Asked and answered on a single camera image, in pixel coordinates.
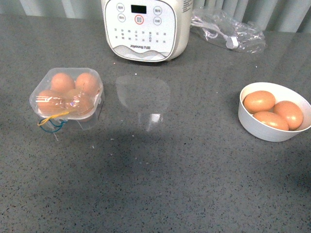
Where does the white Joyoung blender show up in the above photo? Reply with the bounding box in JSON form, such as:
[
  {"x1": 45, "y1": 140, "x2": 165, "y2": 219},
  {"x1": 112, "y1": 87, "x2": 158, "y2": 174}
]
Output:
[{"x1": 101, "y1": 0, "x2": 193, "y2": 62}]

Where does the white power cord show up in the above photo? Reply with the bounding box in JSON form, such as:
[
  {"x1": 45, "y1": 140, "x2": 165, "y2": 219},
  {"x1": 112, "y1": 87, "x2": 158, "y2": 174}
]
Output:
[{"x1": 190, "y1": 16, "x2": 240, "y2": 49}]

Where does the brown egg in bowl front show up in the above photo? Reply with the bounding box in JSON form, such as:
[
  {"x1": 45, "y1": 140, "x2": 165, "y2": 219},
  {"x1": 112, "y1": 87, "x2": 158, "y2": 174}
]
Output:
[{"x1": 253, "y1": 111, "x2": 289, "y2": 131}]

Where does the clear plastic egg box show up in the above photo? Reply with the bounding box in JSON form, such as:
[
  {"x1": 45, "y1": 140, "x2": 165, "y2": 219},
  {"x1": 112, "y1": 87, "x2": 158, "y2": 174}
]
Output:
[{"x1": 29, "y1": 67, "x2": 104, "y2": 133}]

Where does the brown egg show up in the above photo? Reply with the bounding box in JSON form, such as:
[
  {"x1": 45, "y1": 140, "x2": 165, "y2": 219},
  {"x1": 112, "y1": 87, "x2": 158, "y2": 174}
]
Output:
[
  {"x1": 36, "y1": 89, "x2": 65, "y2": 115},
  {"x1": 253, "y1": 111, "x2": 289, "y2": 131},
  {"x1": 64, "y1": 89, "x2": 94, "y2": 115},
  {"x1": 51, "y1": 73, "x2": 75, "y2": 93},
  {"x1": 243, "y1": 90, "x2": 276, "y2": 114},
  {"x1": 75, "y1": 73, "x2": 100, "y2": 96},
  {"x1": 273, "y1": 100, "x2": 303, "y2": 131}
]

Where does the blue rubber band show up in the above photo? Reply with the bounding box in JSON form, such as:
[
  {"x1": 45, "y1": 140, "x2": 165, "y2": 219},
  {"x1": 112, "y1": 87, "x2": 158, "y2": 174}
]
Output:
[{"x1": 37, "y1": 118, "x2": 67, "y2": 133}]

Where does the clear plastic bag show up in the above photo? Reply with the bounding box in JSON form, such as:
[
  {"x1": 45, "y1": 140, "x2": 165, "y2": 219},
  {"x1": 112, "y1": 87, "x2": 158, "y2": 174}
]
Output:
[{"x1": 190, "y1": 8, "x2": 266, "y2": 54}]

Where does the white bowl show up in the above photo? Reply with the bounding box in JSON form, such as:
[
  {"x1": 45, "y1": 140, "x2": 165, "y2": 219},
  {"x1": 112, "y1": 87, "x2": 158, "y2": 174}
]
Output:
[{"x1": 238, "y1": 82, "x2": 311, "y2": 142}]

